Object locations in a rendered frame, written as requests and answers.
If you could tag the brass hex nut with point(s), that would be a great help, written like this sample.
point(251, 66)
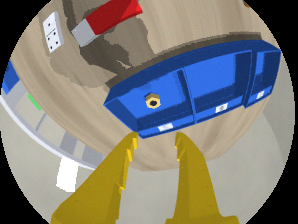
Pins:
point(153, 100)

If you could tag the white domino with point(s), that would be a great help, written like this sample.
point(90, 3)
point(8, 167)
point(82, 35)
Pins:
point(53, 32)

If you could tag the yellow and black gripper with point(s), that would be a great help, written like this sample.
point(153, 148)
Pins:
point(97, 200)

